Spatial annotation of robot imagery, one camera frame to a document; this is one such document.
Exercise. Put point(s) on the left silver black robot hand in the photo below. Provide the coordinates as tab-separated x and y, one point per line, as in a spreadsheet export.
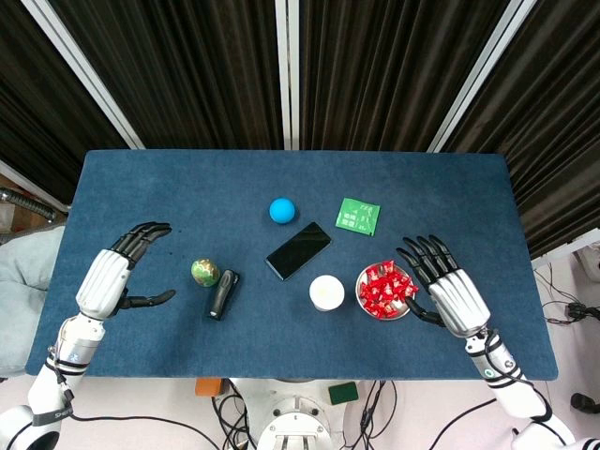
100	286

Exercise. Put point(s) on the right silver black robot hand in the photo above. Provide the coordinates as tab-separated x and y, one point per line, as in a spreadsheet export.
457	297

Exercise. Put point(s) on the red candy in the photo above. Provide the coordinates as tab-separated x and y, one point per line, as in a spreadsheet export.
372	307
408	286
382	290
368	275
389	311
388	267

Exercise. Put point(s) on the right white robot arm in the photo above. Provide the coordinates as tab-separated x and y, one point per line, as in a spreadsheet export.
492	361

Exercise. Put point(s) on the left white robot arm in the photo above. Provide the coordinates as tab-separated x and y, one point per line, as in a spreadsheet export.
75	347

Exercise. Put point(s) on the silver metal plate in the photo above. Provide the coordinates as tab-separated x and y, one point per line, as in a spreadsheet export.
359	290

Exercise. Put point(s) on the white paper cup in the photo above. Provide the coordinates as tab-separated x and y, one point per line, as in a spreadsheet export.
326	291

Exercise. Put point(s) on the light blue fabric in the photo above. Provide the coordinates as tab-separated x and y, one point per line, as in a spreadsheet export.
23	290

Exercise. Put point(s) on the black power adapter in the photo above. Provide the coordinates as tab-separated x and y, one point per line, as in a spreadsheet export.
577	309

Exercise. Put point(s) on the black stapler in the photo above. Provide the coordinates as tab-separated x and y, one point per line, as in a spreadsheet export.
224	294

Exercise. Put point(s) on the green sachet packet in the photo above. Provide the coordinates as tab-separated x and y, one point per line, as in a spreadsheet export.
357	216

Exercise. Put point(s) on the blue tablecloth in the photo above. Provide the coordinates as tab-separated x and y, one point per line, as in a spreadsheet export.
234	337

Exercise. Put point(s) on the orange box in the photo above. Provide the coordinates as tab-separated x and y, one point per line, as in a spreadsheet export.
207	387

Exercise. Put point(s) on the dark green box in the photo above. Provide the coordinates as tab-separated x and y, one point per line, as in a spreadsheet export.
343	394

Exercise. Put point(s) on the black floor object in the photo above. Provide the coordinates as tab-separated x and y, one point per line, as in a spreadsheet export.
583	403

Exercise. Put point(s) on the black smartphone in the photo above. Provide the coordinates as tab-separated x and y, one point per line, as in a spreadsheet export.
298	251

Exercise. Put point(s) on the blue ball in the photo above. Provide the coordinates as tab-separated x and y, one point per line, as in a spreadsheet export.
282	211

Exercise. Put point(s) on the white robot torso base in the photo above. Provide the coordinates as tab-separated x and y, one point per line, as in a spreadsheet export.
295	422

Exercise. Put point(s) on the dark pleated curtain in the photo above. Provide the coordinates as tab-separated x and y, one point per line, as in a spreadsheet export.
384	70
28	94
553	117
187	70

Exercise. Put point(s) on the white frame rail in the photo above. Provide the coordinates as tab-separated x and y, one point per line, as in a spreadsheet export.
569	246
33	183

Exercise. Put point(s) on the white frame post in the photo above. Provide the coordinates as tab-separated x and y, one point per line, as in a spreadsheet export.
82	70
482	70
281	70

